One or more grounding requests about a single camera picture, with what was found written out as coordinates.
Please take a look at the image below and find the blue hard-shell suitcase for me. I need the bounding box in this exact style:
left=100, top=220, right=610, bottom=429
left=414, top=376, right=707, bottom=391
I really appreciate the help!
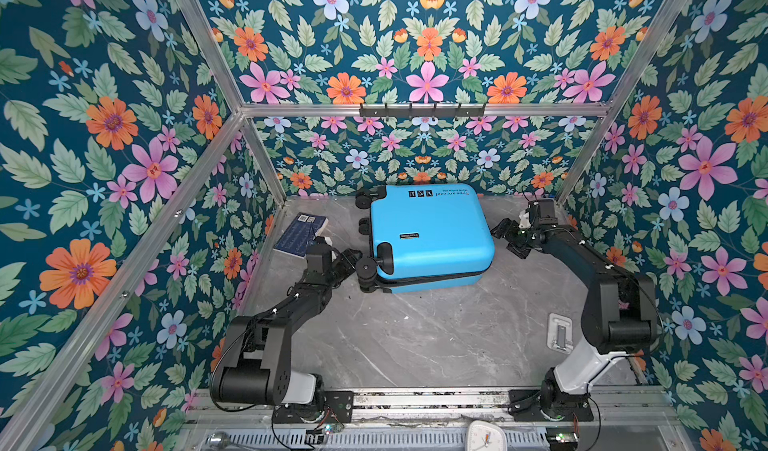
left=355, top=184, right=495, bottom=294

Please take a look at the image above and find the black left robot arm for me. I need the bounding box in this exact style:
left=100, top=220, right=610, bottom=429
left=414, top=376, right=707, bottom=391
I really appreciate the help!
left=209, top=238, right=363, bottom=409

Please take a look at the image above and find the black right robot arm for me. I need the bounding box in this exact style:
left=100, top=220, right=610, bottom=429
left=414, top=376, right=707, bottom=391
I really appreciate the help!
left=491, top=199, right=658, bottom=420

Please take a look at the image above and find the dark blue paperback book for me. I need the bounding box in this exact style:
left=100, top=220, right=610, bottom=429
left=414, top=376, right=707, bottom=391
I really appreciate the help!
left=274, top=213, right=328, bottom=258

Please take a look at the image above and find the white desk clock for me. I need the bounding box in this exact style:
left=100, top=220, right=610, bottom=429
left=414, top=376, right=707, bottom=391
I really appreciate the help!
left=465, top=420, right=508, bottom=451

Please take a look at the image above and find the white wall socket plate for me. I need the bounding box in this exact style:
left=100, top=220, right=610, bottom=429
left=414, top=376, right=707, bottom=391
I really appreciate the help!
left=546, top=313, right=574, bottom=354

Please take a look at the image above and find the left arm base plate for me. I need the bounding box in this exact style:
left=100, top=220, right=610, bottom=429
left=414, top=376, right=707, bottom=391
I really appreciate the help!
left=273, top=391, right=355, bottom=425

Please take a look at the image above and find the black hook rail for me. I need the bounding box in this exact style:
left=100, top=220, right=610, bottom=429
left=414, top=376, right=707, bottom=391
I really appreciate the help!
left=358, top=103, right=486, bottom=120

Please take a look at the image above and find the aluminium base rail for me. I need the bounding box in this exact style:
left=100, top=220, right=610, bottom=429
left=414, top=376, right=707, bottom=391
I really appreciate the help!
left=179, top=387, right=682, bottom=434

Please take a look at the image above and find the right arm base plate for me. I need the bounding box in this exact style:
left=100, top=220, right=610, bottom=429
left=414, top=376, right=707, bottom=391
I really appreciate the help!
left=507, top=390, right=595, bottom=422

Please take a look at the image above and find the aluminium cage frame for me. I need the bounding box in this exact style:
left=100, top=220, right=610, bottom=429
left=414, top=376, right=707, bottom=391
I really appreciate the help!
left=1, top=0, right=689, bottom=450

